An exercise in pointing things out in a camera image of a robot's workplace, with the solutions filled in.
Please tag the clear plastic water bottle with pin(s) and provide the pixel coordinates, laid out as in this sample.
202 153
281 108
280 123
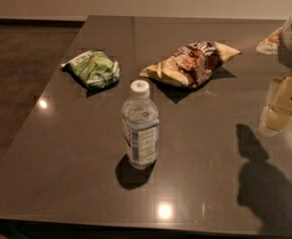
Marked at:
140 126

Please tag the green snack bag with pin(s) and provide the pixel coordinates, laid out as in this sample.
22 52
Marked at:
94 69

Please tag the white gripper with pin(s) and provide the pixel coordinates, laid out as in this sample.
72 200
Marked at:
275 118

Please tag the pale snack bag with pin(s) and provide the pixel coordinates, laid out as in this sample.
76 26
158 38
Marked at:
269 46

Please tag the brown chip bag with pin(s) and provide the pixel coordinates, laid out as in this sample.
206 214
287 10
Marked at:
192 65

